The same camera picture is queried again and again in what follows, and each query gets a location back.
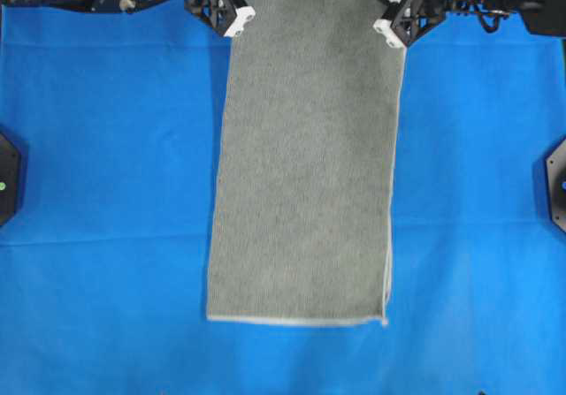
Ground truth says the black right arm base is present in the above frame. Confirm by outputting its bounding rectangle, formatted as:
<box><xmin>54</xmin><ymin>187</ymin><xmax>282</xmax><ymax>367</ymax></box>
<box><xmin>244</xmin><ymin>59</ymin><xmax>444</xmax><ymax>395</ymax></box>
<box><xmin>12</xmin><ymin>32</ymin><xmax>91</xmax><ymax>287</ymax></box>
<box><xmin>532</xmin><ymin>135</ymin><xmax>565</xmax><ymax>242</ymax></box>

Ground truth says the large grey terry towel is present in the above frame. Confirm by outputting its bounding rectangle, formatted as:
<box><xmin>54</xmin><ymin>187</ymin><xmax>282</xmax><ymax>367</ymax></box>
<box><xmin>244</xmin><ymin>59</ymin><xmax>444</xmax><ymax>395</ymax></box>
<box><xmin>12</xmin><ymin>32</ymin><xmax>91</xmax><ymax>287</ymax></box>
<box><xmin>206</xmin><ymin>0</ymin><xmax>406</xmax><ymax>326</ymax></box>

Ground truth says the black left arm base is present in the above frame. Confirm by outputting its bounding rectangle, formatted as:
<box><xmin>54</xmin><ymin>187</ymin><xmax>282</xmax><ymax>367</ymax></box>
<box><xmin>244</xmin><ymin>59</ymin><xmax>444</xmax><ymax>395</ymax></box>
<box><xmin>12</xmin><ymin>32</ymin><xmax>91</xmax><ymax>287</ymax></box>
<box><xmin>1</xmin><ymin>125</ymin><xmax>29</xmax><ymax>227</ymax></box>

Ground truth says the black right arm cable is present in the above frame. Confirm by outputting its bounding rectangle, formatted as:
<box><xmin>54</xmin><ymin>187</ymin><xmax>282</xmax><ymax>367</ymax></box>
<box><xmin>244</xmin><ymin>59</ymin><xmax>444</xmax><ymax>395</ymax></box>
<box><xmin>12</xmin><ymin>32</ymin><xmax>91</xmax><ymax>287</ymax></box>
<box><xmin>475</xmin><ymin>8</ymin><xmax>509</xmax><ymax>34</ymax></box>

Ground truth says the blue table cover cloth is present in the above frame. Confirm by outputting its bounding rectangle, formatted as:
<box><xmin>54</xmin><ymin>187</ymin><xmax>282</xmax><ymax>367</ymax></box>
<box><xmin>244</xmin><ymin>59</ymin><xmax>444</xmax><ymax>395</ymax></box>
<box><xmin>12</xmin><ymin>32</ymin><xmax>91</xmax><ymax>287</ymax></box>
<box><xmin>1</xmin><ymin>2</ymin><xmax>565</xmax><ymax>394</ymax></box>

